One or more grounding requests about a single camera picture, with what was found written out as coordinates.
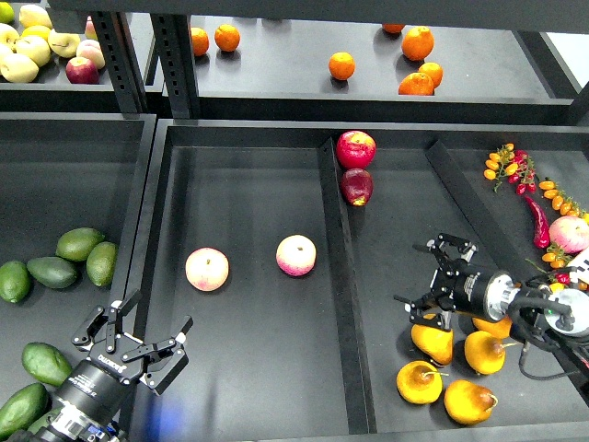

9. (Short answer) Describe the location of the dark green avocado lying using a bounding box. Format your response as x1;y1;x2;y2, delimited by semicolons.
27;256;78;289

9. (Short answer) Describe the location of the red apple on shelf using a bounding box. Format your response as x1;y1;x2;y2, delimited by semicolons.
65;57;99;85

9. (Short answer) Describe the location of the yellow pear with brown spot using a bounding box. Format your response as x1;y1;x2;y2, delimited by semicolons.
396;360;447;405

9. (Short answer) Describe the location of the yellow pear left of pile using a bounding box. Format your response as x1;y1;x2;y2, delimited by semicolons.
410;324;454;366

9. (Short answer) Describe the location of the black centre tray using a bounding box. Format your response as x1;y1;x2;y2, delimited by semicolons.
121;121;588;441

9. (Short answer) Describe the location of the orange cherry tomato string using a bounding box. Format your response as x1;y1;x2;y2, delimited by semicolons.
537;178;589;222

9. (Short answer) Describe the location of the dark green avocado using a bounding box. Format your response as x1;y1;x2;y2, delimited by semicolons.
21;342;73;387
27;256;78;289

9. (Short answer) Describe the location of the orange behind front right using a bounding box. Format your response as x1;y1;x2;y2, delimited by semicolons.
419;62;444;88

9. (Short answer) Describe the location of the yellow pear under arm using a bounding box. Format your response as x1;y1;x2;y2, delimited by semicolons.
472;316;512;340

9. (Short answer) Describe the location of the white label card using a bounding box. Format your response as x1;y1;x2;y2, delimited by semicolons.
569;249;589;284

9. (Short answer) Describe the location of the green avocado top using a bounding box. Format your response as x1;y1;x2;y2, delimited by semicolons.
55;227;105;262

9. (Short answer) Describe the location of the pink apple left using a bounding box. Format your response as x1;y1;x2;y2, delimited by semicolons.
185;248;229;292

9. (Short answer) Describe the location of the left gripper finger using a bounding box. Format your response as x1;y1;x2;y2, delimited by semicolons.
120;316;192;395
71;290;142;354

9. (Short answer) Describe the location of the pink apple far right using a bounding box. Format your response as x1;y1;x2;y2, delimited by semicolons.
549;215;588;254

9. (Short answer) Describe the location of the bright red apple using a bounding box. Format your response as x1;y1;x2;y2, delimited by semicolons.
335;130;376;169

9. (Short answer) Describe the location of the yellow pear middle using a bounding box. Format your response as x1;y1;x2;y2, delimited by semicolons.
464;331;506;375

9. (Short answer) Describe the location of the pink apple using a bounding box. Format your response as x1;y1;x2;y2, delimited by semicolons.
185;248;229;292
549;215;588;254
275;235;317;277

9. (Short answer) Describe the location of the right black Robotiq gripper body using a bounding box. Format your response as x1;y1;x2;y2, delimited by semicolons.
430;262;467;312

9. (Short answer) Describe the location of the black tray divider right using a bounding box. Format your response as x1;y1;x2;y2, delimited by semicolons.
426;141;588;400

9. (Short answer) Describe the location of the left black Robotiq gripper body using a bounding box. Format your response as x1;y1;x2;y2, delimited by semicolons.
89;335;149;384

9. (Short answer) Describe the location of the black upright post centre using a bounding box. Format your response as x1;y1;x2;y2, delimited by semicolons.
150;13;201;120

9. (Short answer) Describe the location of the yellow pear bottom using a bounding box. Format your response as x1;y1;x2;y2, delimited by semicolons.
444;379;498;425

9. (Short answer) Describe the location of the green avocado bottom left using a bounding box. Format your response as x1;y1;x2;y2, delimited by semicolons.
1;383;49;441

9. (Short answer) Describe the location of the large orange upper right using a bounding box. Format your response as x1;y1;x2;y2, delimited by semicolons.
401;26;435;62

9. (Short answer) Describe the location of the orange centre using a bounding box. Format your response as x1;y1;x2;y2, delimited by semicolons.
328;52;355;81

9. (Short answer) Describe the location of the black tray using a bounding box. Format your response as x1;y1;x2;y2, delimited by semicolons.
1;113;156;411
121;121;588;441

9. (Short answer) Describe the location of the red chili pepper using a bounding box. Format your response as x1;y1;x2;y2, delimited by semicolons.
524;195;550;249

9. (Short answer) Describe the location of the upper cherry tomato bunch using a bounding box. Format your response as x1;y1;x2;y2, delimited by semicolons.
483;143;537;195

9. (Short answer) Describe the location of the light green avocado far left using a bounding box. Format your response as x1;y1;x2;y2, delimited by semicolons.
0;261;31;304

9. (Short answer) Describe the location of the pink apple centre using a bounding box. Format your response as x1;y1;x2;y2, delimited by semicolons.
275;235;317;277

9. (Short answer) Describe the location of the orange under shelf edge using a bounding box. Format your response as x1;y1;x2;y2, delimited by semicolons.
381;23;405;34

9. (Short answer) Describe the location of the black tray divider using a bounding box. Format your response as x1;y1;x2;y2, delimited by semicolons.
318;138;376;435
426;141;588;400

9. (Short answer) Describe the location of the black tray divider centre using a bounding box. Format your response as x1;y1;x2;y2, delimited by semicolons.
318;138;376;435

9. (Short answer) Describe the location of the green avocado bottom right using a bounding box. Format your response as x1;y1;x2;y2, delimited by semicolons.
28;407;62;434

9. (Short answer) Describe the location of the black upright post left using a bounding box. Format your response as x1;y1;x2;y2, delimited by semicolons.
90;11;148;113

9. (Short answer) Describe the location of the black left tray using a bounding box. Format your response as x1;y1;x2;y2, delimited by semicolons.
1;113;156;411

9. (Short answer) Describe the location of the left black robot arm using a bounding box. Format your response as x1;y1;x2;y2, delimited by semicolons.
7;293;193;441

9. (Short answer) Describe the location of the black upright post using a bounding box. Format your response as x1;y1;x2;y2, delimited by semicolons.
150;13;201;120
90;11;148;113

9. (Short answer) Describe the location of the dark red apple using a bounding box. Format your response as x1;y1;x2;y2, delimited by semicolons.
340;168;374;207

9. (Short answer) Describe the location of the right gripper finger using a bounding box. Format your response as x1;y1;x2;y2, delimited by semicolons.
412;233;478;276
393;290;454;331

